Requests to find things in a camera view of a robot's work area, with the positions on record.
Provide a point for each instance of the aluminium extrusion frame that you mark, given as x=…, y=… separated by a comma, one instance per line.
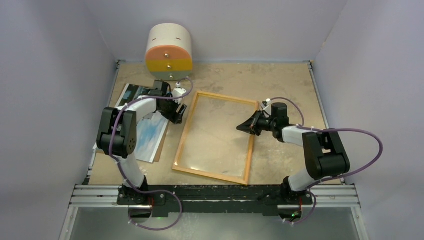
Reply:
x=95, y=215

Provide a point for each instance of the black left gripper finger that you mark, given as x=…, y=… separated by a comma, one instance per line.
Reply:
x=181, y=110
x=177, y=118

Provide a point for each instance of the round pastel drawer cabinet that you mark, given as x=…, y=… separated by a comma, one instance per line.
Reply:
x=168, y=54

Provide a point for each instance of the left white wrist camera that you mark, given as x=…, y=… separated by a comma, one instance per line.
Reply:
x=178, y=94

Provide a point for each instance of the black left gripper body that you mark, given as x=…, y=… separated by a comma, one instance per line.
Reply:
x=170, y=108

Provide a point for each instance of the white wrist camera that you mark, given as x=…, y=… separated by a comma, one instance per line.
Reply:
x=178, y=94
x=265, y=105

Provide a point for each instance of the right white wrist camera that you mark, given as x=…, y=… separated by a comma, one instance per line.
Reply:
x=265, y=105

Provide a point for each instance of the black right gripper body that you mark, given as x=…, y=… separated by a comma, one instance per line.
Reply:
x=266, y=123

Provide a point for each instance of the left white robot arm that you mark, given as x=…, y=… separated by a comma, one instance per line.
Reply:
x=117, y=133

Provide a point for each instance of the brown backing board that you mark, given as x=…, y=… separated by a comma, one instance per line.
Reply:
x=161, y=145

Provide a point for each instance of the glossy building photo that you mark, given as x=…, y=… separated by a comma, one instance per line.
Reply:
x=150, y=123

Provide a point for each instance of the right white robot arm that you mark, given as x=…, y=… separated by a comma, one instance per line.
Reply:
x=324, y=152

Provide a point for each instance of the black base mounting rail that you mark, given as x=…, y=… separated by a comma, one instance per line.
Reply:
x=267, y=200

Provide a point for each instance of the yellow picture frame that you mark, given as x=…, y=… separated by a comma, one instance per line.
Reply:
x=210, y=146

